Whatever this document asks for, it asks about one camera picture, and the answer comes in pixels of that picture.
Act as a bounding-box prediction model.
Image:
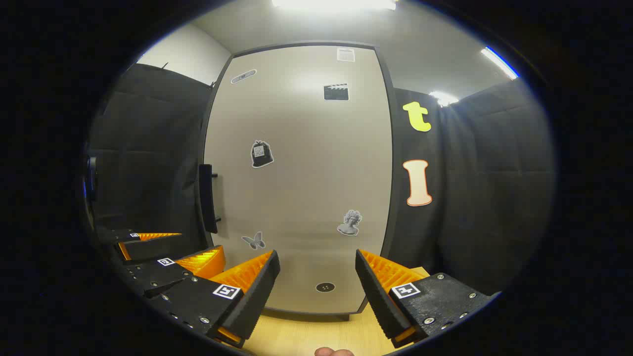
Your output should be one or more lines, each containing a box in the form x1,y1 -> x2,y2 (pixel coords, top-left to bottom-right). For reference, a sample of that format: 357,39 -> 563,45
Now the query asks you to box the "long ceiling tube light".
481,46 -> 519,81

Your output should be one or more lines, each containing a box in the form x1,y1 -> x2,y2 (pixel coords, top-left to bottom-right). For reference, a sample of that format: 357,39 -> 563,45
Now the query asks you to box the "black backdrop cloth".
84,63 -> 557,297

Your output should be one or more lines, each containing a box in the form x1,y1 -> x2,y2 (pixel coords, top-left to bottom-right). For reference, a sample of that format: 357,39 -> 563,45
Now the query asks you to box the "small ceiling light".
429,90 -> 459,107

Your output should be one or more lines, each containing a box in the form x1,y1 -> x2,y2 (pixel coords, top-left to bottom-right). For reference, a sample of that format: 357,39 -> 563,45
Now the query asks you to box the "grey cabinet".
198,41 -> 404,322

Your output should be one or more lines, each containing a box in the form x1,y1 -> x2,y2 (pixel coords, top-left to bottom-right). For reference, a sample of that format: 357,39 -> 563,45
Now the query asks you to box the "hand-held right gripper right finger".
355,249 -> 500,349

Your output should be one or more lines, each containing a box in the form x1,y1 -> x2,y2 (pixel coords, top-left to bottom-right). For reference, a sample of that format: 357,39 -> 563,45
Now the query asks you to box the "large ceiling light panel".
271,0 -> 399,10

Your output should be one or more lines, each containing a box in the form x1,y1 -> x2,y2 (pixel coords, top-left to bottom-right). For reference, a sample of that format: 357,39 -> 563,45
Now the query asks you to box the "black cabinet door handle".
199,163 -> 222,234

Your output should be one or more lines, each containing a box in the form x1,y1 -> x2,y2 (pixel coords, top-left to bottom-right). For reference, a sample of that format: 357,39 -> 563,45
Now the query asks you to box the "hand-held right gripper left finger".
148,250 -> 281,349

